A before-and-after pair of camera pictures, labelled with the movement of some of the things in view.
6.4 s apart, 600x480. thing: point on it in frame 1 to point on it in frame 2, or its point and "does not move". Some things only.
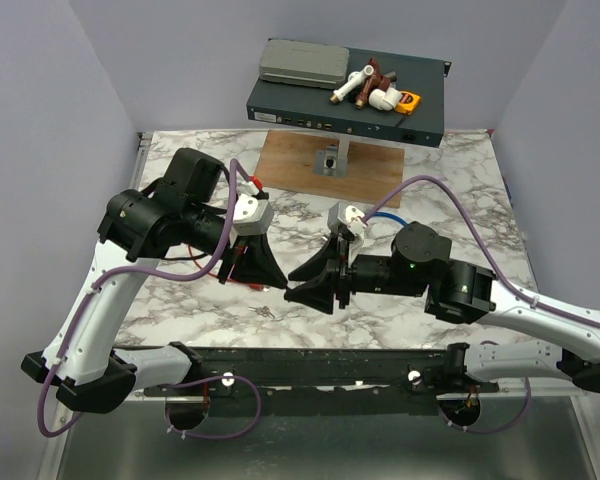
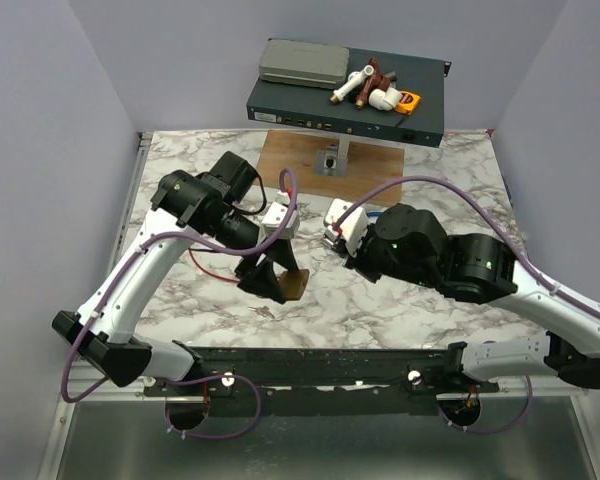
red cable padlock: x=251 y=286 does not move
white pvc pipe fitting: x=354 y=79 does not move
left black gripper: x=253 y=261 to x=261 y=278
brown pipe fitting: x=371 y=83 does not move
